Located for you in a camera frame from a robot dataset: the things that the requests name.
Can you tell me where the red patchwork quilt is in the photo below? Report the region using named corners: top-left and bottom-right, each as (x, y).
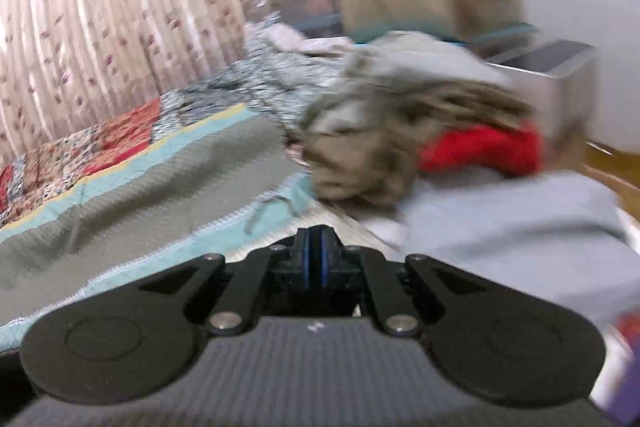
top-left (0, 27), bottom-right (361, 228)

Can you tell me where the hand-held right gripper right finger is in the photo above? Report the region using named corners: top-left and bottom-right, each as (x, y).
top-left (311, 228), bottom-right (486, 338)

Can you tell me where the red cloth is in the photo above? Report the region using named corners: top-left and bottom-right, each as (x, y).
top-left (417, 122), bottom-right (546, 178)

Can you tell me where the purple mat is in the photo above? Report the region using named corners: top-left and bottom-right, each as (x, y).
top-left (612, 312), bottom-right (640, 427)

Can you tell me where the beige leaf-print curtain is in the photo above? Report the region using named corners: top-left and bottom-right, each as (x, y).
top-left (0, 0), bottom-right (296, 162)

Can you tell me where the white box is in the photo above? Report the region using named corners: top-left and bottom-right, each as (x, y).
top-left (485, 39), bottom-right (601, 142)

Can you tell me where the striped printed bedsheet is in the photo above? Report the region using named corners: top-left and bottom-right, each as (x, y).
top-left (0, 104), bottom-right (416, 353)

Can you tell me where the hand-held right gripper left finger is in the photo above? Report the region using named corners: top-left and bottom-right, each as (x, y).
top-left (140, 228), bottom-right (310, 336)

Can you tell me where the white crumpled cloth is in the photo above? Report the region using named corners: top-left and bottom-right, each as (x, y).
top-left (245, 19), bottom-right (351, 58)

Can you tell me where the light grey cloth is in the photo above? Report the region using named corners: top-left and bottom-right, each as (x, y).
top-left (395, 169), bottom-right (640, 343)

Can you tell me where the olive clothes pile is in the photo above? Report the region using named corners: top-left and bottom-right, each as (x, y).
top-left (300, 31), bottom-right (536, 208)

